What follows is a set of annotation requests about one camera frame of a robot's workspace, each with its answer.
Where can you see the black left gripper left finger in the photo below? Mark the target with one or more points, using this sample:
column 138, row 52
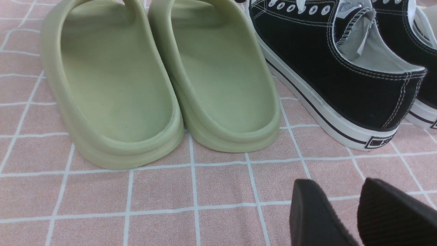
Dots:
column 313, row 221

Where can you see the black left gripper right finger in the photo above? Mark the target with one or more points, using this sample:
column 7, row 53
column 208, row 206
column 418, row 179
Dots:
column 389, row 217

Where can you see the right green slide slipper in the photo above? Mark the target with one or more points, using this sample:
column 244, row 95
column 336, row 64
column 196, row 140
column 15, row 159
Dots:
column 225, row 90

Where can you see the green slide slipper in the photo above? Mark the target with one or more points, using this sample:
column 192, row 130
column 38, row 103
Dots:
column 110, row 84
column 225, row 90

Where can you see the left black canvas sneaker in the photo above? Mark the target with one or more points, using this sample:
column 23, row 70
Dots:
column 331, row 55

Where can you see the black canvas sneaker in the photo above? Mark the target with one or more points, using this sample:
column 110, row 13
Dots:
column 331, row 55
column 407, row 31

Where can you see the right black canvas sneaker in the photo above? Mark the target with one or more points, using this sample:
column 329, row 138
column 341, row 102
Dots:
column 407, row 31

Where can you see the pink checkered tablecloth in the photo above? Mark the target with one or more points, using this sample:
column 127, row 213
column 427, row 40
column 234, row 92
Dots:
column 193, row 196

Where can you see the left green slide slipper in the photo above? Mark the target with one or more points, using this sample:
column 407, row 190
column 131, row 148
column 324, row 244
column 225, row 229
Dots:
column 110, row 84

